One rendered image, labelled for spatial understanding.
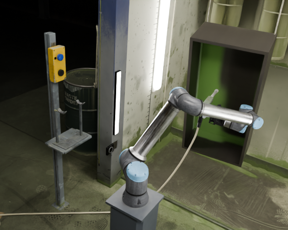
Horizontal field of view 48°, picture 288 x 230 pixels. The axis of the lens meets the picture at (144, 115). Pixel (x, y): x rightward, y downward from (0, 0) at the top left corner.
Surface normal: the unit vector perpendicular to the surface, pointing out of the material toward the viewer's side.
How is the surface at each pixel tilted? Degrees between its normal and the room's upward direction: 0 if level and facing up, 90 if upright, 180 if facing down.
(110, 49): 90
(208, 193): 0
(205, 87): 101
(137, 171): 5
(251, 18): 90
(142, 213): 0
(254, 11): 90
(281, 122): 57
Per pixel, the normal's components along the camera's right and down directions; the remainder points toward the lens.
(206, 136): -0.02, -0.79
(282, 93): -0.41, -0.18
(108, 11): -0.54, 0.36
